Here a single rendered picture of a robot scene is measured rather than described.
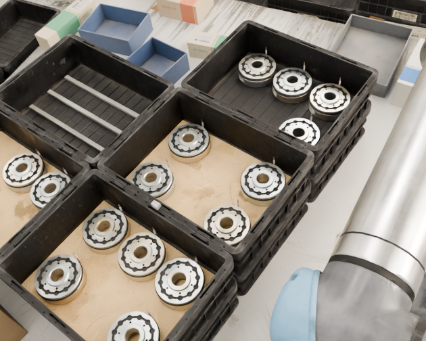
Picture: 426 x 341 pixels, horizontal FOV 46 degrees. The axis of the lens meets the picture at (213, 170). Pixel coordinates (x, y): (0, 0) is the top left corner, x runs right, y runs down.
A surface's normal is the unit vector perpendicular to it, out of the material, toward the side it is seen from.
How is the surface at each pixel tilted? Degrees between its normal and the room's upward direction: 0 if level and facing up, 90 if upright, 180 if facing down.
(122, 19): 90
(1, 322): 90
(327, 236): 0
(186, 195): 0
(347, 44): 0
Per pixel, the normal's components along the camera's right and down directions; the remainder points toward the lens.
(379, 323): -0.06, -0.75
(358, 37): -0.10, -0.58
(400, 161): -0.45, -0.59
